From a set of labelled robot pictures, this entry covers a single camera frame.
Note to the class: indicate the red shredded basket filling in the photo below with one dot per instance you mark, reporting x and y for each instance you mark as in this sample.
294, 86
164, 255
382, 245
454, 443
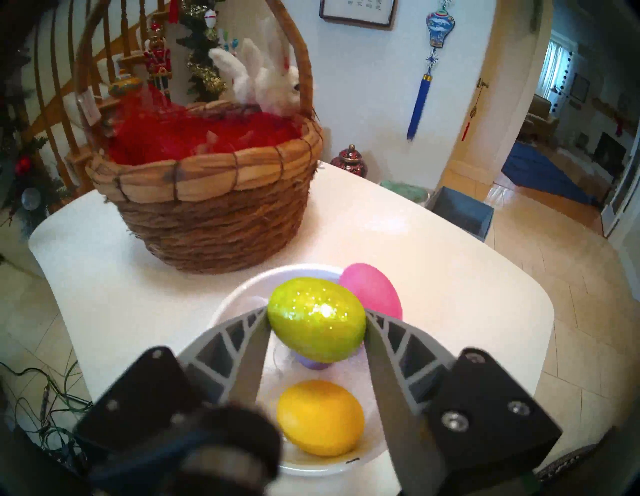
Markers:
165, 135

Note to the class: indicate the white glass french door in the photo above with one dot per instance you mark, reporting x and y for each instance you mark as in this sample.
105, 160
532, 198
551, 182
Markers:
625, 190

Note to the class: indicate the framed Chinese calligraphy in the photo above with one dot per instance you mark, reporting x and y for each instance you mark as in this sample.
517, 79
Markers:
357, 12

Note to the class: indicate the blue vase tassel hanging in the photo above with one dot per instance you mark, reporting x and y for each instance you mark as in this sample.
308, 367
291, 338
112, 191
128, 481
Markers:
440, 27

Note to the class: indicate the white plush bunny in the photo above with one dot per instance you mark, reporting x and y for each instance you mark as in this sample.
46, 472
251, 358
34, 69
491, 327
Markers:
270, 85

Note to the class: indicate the tan armchair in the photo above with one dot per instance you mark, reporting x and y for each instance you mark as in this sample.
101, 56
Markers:
537, 120

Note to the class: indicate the paper basket tag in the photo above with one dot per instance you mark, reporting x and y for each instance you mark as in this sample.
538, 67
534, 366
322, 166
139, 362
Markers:
90, 107

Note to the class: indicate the blue open box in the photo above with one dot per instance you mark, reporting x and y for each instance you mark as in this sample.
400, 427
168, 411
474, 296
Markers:
462, 215

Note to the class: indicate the blue area rug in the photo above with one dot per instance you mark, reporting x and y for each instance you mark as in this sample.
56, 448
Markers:
535, 170

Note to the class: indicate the pale green patterned object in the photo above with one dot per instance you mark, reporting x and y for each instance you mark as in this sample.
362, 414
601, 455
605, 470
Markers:
405, 192

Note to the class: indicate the white round bowl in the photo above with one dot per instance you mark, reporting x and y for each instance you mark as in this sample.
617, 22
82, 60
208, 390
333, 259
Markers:
250, 295

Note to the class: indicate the black fireplace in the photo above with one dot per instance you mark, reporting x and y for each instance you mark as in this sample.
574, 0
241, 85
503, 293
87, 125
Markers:
610, 152

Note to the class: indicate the pink easter egg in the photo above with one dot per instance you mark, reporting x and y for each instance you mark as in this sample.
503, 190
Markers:
372, 290

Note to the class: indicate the green tinsel stair garland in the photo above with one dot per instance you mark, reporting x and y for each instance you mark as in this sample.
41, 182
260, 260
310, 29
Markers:
202, 75

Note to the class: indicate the yellow easter egg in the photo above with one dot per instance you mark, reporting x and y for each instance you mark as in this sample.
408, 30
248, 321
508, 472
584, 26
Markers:
320, 417

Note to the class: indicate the red nutcracker figure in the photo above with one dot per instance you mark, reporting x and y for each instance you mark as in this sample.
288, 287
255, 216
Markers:
159, 60

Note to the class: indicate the decorated christmas tree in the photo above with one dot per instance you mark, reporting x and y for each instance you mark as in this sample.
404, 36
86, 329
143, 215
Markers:
30, 170

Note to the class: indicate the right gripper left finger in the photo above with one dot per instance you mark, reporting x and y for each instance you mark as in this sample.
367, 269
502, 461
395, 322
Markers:
225, 360

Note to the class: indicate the wooden staircase railing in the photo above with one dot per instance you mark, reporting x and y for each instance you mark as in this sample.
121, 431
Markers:
115, 50

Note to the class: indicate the colourful hanging bird ornaments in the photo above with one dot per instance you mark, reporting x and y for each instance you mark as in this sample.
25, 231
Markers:
230, 42

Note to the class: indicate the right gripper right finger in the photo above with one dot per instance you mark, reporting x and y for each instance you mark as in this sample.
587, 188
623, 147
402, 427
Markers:
425, 400

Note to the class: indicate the green glitter easter egg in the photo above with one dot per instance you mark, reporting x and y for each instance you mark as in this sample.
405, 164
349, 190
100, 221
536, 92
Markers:
317, 320

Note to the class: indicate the red cloisonne lidded jar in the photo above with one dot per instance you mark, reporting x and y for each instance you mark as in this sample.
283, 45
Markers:
350, 162

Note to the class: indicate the small red tassel charm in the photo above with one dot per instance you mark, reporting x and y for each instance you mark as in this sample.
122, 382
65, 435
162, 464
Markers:
472, 115

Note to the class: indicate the purple easter egg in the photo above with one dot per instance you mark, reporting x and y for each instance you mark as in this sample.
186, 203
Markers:
310, 362

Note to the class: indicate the white egg tree ornament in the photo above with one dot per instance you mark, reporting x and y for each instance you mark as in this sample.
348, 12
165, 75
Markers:
210, 18

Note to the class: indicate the yellow cloisonne urn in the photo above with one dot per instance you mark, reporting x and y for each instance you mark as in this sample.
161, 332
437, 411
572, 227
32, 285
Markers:
125, 86

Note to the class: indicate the red ribbon bow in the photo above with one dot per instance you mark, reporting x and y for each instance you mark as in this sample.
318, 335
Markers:
173, 10

